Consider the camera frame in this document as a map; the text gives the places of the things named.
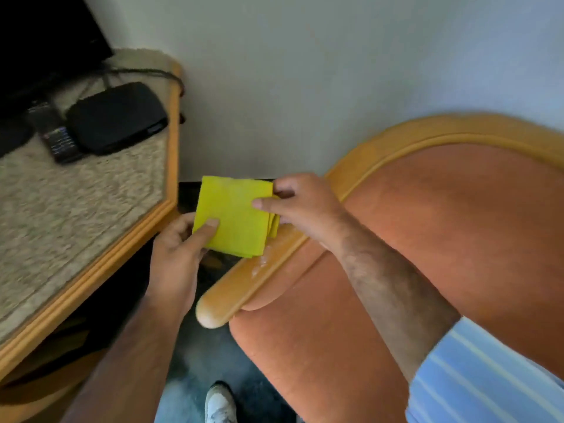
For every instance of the person's left hand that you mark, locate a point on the person's left hand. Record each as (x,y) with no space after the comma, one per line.
(174,264)

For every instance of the person's right hand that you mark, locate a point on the person's right hand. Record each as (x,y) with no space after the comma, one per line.
(306,207)

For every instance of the person's left thumb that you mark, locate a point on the person's left thumb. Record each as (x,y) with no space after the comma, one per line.
(206,235)

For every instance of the person's right thumb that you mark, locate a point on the person's right thumb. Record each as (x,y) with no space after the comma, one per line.
(266,204)

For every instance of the yellow cleaning cloth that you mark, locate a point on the yellow cleaning cloth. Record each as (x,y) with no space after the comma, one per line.
(233,215)

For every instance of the person's left forearm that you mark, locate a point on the person's left forearm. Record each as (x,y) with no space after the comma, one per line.
(127,365)

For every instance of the person's right forearm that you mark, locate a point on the person's right forearm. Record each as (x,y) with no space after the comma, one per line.
(392,295)

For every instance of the wooden stone-top TV table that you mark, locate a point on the wooden stone-top TV table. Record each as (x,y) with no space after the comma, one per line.
(79,207)

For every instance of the orange upholstered wooden armchair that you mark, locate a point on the orange upholstered wooden armchair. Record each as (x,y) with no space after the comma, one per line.
(396,259)

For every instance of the black set-top box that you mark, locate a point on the black set-top box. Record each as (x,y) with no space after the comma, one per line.
(117,117)

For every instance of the white sneaker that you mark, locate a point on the white sneaker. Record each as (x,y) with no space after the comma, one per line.
(220,404)

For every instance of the black remote control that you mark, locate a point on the black remote control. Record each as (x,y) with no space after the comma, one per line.
(52,132)

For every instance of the black television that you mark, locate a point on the black television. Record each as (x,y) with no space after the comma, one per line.
(39,43)

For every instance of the light blue striped shirt sleeve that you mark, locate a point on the light blue striped shirt sleeve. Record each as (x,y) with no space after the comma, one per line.
(484,374)

